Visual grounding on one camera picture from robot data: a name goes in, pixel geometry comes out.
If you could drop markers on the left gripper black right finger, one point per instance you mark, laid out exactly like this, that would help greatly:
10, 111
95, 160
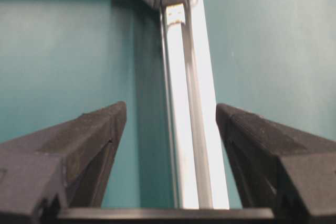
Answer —
279, 168

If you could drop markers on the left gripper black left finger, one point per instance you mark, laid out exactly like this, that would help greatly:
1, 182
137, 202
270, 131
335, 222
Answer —
62, 166

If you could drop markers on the aluminium extrusion square frame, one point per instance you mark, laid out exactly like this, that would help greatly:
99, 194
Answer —
63, 57

